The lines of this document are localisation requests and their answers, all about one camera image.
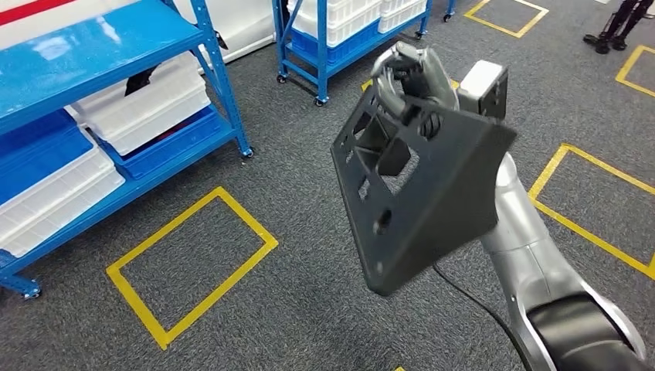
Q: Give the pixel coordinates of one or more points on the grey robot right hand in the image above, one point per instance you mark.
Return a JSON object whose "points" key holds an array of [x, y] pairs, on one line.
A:
{"points": [[435, 77]]}

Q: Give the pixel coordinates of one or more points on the black plastic panel part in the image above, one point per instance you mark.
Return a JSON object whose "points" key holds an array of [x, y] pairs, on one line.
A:
{"points": [[450, 205]]}

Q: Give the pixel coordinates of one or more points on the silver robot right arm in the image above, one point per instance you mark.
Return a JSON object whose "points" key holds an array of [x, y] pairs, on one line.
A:
{"points": [[527, 256]]}

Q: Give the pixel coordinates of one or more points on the blue metal shelf rack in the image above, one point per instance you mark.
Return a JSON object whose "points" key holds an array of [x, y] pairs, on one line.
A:
{"points": [[77, 51], [321, 51]]}

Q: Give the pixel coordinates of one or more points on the white car with red stripe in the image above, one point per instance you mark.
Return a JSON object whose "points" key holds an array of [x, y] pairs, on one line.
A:
{"points": [[240, 25]]}

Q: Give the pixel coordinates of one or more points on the black legged robot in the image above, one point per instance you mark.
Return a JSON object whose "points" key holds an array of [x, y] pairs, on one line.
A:
{"points": [[604, 46]]}

